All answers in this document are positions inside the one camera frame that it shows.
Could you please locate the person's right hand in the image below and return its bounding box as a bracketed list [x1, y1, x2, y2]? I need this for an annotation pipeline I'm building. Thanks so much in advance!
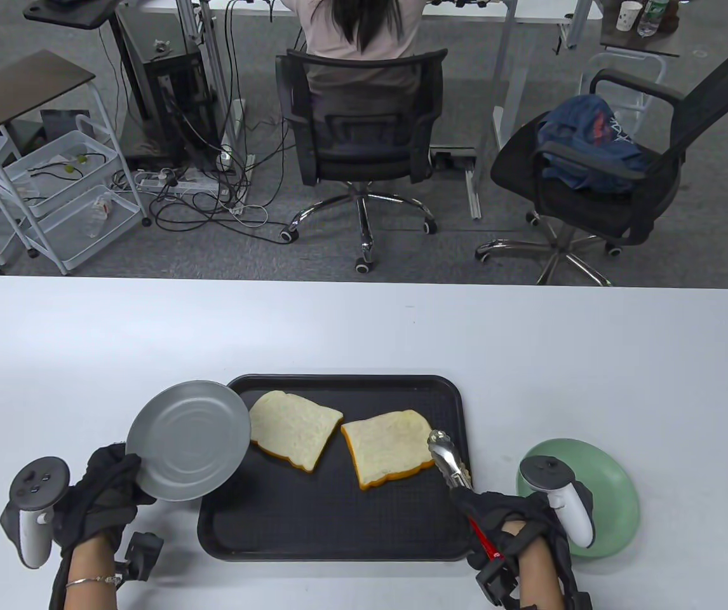
[450, 489, 572, 573]

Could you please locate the person's left hand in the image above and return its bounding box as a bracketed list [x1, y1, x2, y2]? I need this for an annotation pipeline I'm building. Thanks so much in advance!
[53, 444, 158, 559]

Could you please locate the metal kitchen tongs red handle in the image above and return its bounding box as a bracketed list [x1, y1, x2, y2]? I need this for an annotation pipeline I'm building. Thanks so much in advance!
[427, 430, 506, 564]

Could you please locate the grey metal plate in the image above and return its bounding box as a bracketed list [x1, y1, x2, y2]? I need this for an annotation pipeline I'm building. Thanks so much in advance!
[125, 380, 253, 503]

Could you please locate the toast slice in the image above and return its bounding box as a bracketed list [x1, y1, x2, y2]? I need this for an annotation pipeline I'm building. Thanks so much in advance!
[248, 390, 344, 473]
[340, 409, 438, 491]

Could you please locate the black food tray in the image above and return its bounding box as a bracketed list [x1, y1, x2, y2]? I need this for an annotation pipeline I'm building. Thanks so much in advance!
[198, 374, 480, 563]

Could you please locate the person's right forearm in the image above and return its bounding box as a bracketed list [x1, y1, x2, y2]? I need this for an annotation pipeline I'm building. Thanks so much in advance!
[502, 521, 567, 610]

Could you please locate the person's left forearm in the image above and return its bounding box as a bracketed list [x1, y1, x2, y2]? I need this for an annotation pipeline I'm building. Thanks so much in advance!
[58, 531, 122, 610]

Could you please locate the grey white left controller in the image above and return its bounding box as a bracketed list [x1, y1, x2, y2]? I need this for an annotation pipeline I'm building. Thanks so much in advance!
[0, 456, 72, 570]

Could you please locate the green plate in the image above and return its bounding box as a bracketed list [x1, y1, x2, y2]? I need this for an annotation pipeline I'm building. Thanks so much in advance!
[516, 438, 642, 560]

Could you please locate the crumpled plastic bottle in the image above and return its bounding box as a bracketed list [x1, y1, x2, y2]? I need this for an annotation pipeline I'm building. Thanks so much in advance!
[87, 194, 114, 240]

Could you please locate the black office chair with armrests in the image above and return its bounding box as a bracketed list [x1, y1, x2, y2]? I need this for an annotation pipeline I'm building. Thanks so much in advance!
[475, 22, 728, 287]

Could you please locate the white power strip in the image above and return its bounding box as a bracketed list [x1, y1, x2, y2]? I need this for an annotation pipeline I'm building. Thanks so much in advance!
[135, 170, 226, 193]

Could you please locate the black computer tower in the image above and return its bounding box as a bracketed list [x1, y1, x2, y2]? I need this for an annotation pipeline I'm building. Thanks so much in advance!
[128, 50, 226, 170]

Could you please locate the black mesh office chair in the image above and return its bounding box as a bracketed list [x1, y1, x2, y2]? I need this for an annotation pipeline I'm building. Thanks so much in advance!
[275, 48, 448, 275]

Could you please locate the white office desk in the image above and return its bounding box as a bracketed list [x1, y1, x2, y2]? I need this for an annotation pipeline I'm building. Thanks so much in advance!
[138, 0, 603, 220]

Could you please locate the dark wooden side table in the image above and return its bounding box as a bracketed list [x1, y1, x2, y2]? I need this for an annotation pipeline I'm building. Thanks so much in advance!
[0, 50, 97, 138]

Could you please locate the dark small table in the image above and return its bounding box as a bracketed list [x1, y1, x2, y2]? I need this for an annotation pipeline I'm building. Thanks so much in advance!
[599, 0, 715, 59]

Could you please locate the white paper cup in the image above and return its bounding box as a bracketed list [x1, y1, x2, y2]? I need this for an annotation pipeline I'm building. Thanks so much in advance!
[615, 0, 645, 33]

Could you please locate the clear plastic bottle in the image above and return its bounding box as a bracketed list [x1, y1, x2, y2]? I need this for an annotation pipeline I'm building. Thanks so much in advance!
[637, 0, 667, 37]

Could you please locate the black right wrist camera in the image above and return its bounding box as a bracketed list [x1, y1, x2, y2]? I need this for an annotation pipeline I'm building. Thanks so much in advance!
[475, 559, 525, 609]

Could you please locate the silver bracelet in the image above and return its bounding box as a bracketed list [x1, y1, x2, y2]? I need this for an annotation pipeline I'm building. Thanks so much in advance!
[64, 574, 124, 591]

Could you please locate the white wire cart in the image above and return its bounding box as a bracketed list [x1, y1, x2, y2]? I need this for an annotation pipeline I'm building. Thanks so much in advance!
[0, 114, 152, 276]

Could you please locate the tangle of black cables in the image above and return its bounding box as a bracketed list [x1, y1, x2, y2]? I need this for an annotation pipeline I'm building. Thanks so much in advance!
[109, 0, 302, 246]

